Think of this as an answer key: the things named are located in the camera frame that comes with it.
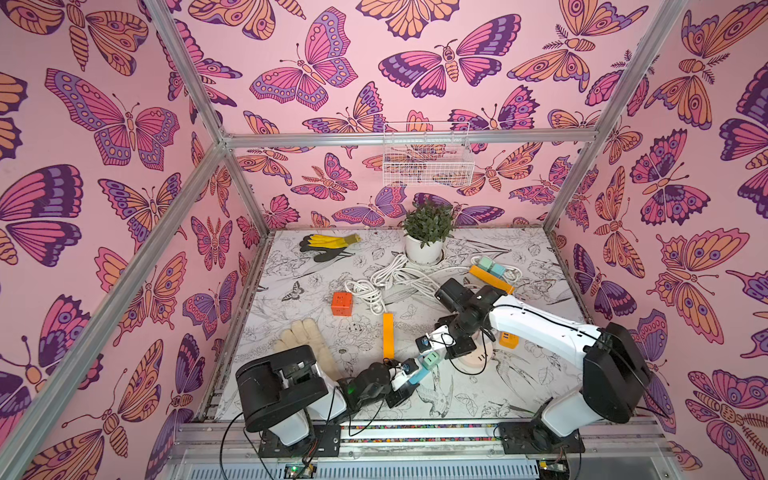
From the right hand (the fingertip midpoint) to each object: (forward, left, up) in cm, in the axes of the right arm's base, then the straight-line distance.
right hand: (439, 342), depth 83 cm
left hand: (-6, +7, -7) cm, 12 cm away
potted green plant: (+32, +3, +12) cm, 34 cm away
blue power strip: (-10, +5, +4) cm, 12 cm away
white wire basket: (+51, +3, +27) cm, 58 cm away
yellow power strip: (+5, +14, -7) cm, 17 cm away
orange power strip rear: (+24, -20, -4) cm, 31 cm away
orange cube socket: (+13, +29, -3) cm, 32 cm away
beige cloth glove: (+4, +40, -5) cm, 40 cm away
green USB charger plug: (-5, +3, 0) cm, 6 cm away
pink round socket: (-1, -13, -5) cm, 14 cm away
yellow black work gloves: (+40, +38, -5) cm, 55 cm away
